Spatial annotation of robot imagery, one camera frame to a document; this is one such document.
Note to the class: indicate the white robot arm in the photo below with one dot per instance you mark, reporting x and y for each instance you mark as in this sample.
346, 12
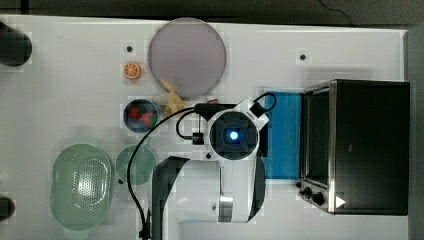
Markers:
223, 183

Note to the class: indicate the black toaster oven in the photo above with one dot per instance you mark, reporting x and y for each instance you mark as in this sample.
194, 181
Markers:
354, 147

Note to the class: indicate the yellow plush chicken toy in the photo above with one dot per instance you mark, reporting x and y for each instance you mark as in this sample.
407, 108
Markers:
174, 102

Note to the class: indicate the grey round plate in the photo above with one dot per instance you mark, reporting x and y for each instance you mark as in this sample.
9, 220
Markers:
189, 54

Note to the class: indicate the blue bowl with fruit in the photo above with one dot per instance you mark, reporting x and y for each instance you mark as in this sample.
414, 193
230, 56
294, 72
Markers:
140, 115

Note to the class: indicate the green mug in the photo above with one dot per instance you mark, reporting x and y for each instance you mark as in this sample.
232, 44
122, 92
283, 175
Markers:
141, 167

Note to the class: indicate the orange slice toy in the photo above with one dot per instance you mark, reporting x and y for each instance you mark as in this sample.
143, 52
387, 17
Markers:
132, 71

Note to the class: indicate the green oval colander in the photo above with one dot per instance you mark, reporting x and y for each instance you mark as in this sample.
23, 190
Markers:
81, 188

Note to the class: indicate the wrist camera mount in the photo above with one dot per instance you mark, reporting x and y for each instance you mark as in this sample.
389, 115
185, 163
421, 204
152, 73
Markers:
208, 110

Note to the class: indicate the black cylinder upper post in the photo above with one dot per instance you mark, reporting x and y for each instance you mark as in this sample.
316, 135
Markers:
15, 46

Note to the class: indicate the black cylinder post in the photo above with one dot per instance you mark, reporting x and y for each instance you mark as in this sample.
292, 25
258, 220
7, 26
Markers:
15, 46
7, 208

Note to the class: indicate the black cylinder lower post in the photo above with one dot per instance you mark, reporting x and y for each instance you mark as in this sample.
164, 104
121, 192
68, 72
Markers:
7, 208

